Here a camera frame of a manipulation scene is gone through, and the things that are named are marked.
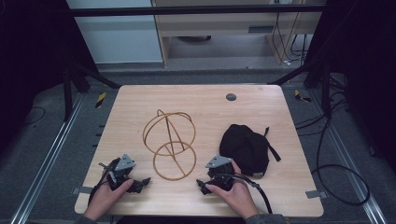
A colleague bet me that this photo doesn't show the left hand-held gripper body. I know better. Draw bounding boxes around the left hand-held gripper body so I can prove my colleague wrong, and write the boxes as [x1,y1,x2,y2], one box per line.
[98,153,137,191]

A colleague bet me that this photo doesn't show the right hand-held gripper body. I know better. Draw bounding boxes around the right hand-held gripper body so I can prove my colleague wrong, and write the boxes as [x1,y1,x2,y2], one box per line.
[205,155,236,192]

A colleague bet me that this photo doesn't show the black cap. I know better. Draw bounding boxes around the black cap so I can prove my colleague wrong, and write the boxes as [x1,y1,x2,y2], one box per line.
[219,123,282,179]

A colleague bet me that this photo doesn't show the person's right hand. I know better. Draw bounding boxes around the person's right hand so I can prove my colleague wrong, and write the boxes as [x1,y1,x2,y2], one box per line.
[205,160,261,221]

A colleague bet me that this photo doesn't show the person's left hand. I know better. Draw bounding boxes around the person's left hand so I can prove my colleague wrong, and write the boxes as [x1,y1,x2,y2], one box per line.
[82,178,134,222]

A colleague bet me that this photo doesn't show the black yellow striped tape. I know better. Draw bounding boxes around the black yellow striped tape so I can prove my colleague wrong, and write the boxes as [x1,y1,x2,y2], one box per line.
[293,89,312,104]
[94,91,107,109]

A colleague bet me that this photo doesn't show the black metal stand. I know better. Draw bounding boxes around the black metal stand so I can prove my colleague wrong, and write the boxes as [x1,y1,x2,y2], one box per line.
[267,57,333,119]
[61,57,121,123]

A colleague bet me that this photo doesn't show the white cabinet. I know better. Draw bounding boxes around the white cabinet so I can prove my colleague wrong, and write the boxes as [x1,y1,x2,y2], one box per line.
[65,0,164,65]

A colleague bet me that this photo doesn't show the light wooden desk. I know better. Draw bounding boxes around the light wooden desk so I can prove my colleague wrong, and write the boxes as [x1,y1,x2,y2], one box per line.
[150,0,328,68]

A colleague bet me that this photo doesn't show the black curtain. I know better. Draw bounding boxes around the black curtain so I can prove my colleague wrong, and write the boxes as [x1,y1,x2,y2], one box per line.
[0,0,98,152]
[303,0,396,174]

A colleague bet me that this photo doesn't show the black horizontal bar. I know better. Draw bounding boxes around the black horizontal bar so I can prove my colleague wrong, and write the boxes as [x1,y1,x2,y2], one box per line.
[66,4,327,18]

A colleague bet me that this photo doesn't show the gold wire hat stand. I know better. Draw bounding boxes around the gold wire hat stand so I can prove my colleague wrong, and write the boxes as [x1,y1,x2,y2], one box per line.
[142,108,198,182]

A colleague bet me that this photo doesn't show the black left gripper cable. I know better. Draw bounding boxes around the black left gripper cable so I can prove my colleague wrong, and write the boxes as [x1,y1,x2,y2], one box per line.
[88,157,122,205]

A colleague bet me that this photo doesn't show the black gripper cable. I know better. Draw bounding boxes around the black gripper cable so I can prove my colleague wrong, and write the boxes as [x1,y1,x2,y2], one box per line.
[214,172,274,216]
[88,157,122,205]

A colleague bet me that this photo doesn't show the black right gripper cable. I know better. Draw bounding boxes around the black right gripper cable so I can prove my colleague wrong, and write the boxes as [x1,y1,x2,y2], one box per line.
[214,172,274,216]

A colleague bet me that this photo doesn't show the grey metal table bracket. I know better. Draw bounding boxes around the grey metal table bracket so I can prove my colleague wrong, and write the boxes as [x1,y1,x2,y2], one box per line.
[304,189,329,200]
[71,186,94,196]

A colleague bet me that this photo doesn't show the aluminium floor rail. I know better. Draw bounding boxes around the aluminium floor rail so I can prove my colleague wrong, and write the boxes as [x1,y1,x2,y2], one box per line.
[309,89,389,224]
[8,92,87,224]

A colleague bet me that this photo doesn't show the thin black floor cable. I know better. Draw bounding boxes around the thin black floor cable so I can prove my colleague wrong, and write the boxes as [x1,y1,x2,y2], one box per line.
[21,105,47,127]

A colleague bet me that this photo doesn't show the long black looped floor cable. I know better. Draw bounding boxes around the long black looped floor cable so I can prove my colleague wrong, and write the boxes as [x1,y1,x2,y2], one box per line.
[310,116,372,207]

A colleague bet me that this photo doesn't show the hanging cables under desk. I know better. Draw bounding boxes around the hanging cables under desk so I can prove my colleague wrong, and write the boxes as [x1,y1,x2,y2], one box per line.
[271,0,310,67]

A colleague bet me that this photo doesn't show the bundle of black floor cables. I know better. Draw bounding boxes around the bundle of black floor cables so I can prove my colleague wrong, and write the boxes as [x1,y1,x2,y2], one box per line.
[293,74,351,137]

